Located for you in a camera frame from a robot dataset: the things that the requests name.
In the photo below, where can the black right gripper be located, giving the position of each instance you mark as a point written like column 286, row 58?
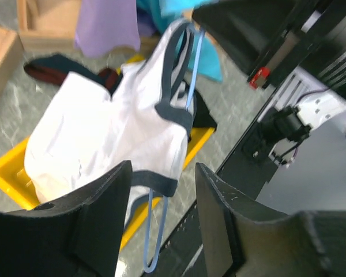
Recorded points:
column 268, row 39

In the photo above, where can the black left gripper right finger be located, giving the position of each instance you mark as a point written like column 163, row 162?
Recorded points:
column 307, row 243

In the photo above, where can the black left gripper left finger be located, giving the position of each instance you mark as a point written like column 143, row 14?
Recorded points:
column 78, row 234

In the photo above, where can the blue wire hanger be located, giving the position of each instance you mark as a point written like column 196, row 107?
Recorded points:
column 177, row 156

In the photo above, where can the white navy-trimmed tank top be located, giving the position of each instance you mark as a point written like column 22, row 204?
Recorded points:
column 86, row 130

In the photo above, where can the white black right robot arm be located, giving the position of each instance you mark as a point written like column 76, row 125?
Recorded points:
column 317, row 88

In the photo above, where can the yellow plastic tray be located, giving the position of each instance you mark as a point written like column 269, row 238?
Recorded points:
column 16, row 183

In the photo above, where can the black garment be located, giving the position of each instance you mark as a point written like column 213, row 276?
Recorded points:
column 201, row 117

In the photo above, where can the purple blue t-shirt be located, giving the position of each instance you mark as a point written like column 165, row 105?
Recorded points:
column 105, row 25

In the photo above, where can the right wooden clothes rack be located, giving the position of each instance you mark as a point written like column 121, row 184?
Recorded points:
column 51, row 26

